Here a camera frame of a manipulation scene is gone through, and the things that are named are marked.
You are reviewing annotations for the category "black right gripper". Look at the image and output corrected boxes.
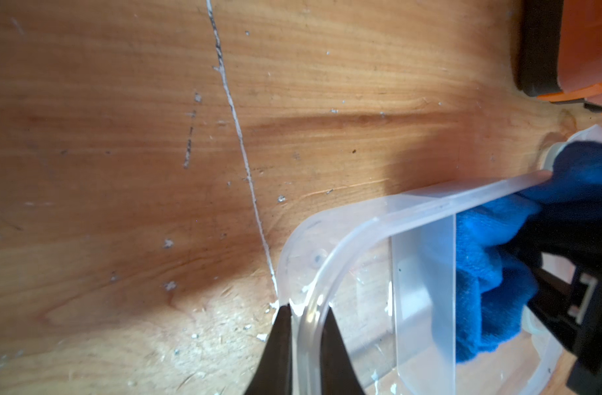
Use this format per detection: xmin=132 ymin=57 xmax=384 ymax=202
xmin=508 ymin=220 xmax=602 ymax=394

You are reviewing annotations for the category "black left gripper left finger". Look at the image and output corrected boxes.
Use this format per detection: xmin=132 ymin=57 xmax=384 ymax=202
xmin=244 ymin=304 xmax=293 ymax=395

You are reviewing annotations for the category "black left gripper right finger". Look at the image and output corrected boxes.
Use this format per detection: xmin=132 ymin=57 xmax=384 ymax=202
xmin=320 ymin=309 xmax=364 ymax=395

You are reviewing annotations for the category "blue cleaning cloth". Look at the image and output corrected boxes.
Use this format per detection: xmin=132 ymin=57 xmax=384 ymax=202
xmin=456 ymin=142 xmax=602 ymax=364

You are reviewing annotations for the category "clear lunch box with lid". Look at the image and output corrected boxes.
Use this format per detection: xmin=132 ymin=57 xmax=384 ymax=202
xmin=276 ymin=171 xmax=562 ymax=394

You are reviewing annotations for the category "clear lunch box lid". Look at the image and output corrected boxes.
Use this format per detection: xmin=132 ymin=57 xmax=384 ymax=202
xmin=539 ymin=124 xmax=602 ymax=171

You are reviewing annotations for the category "orange plastic tool case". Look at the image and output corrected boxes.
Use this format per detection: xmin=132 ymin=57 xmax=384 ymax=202
xmin=516 ymin=0 xmax=602 ymax=114

